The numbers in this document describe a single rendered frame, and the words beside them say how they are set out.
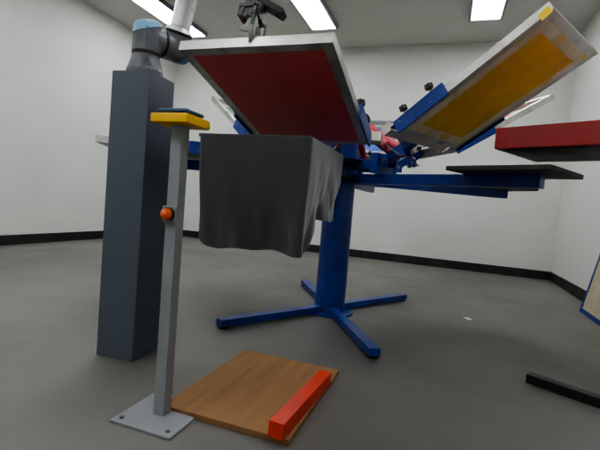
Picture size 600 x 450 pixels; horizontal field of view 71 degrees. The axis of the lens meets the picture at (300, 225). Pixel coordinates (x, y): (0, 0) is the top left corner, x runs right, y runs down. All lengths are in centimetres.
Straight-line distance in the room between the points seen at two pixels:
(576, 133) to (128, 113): 175
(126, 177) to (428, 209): 473
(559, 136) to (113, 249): 184
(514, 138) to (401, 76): 447
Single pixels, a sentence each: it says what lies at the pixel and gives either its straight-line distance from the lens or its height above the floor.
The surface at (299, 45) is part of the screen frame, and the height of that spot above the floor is 123.
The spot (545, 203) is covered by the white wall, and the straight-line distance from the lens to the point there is 614.
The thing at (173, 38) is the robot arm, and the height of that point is 138.
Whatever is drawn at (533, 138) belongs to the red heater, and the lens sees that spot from 196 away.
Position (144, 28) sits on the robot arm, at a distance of 201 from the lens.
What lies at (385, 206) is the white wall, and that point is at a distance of 608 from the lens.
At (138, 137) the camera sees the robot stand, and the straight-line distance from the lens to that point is 187.
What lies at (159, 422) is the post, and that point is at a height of 1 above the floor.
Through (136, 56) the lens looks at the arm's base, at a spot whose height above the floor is 126.
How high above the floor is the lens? 72
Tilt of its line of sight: 3 degrees down
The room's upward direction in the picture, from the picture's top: 5 degrees clockwise
